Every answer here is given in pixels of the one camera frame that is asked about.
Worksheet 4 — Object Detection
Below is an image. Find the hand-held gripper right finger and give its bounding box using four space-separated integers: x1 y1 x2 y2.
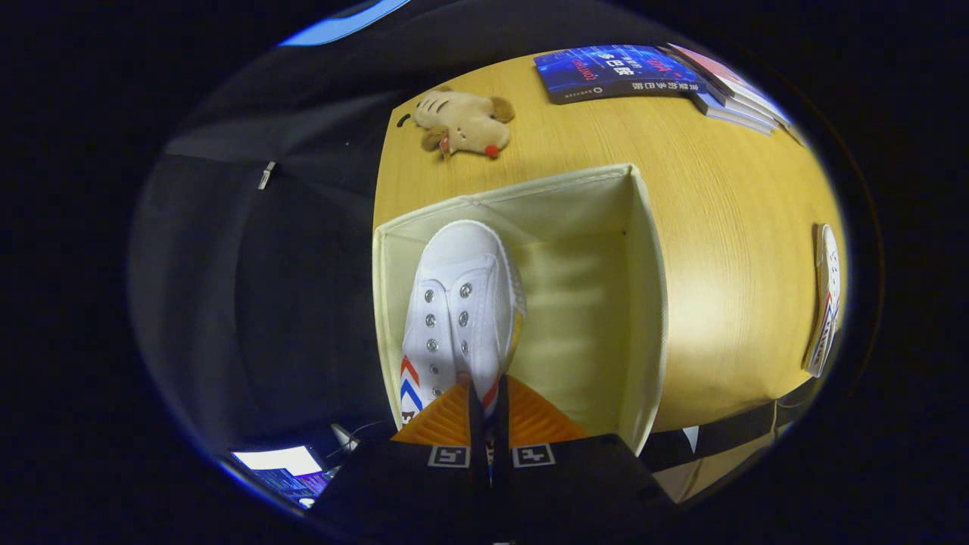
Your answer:
491 376 678 545

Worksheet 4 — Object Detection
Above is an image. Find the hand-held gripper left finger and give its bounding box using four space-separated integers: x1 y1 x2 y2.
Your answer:
312 381 487 545

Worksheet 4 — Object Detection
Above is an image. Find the cream fabric storage box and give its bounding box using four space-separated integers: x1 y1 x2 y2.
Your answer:
371 163 669 456

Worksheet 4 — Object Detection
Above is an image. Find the white canvas shoe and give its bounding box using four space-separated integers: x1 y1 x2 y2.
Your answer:
399 220 528 426
802 223 843 378

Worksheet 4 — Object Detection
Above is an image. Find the lit computer monitor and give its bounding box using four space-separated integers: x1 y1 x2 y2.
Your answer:
230 445 331 509

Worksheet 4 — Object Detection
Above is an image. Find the beige plush reindeer toy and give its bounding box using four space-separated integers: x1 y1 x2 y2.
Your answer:
413 86 516 160

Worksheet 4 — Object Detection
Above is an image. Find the pale blue book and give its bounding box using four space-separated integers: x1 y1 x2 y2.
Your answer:
690 91 775 138

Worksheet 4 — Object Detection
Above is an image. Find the dark blue book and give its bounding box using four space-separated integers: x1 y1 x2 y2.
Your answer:
534 44 709 106

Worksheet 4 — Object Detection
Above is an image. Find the grey book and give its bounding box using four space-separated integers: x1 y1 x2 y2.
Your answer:
703 74 782 131

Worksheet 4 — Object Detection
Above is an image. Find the pink cover book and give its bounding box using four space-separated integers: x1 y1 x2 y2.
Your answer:
666 43 793 126

